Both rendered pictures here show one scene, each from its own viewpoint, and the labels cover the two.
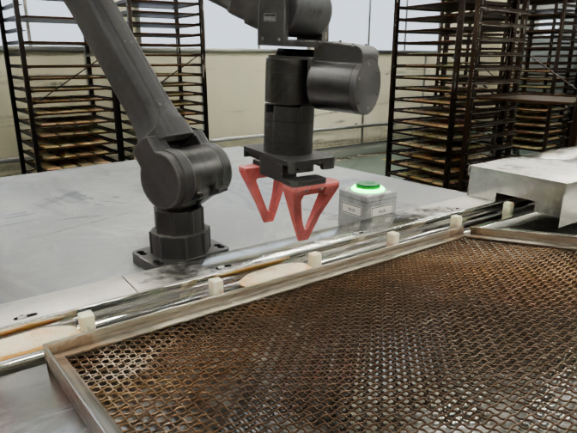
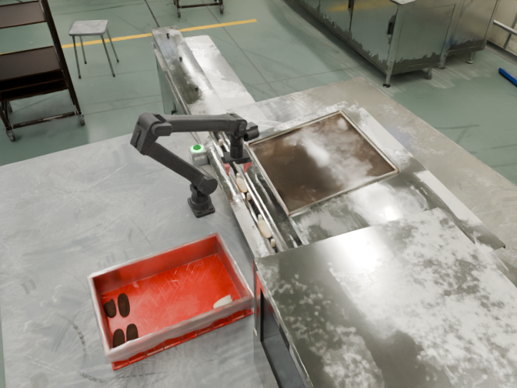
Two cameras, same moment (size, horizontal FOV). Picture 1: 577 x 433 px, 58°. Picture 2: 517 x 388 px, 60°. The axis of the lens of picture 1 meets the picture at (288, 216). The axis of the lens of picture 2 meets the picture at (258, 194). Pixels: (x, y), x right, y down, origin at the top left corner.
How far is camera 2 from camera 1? 1.75 m
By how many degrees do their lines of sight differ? 68
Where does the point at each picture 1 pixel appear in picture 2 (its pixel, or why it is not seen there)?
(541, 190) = not seen: hidden behind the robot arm
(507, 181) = not seen: hidden behind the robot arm
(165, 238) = (208, 202)
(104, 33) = (175, 158)
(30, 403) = (305, 213)
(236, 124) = not seen: outside the picture
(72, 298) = (245, 220)
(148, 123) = (197, 174)
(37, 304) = (247, 226)
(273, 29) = (243, 131)
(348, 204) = (198, 157)
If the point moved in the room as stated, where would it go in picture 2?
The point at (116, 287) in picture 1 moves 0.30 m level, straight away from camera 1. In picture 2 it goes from (241, 212) to (167, 216)
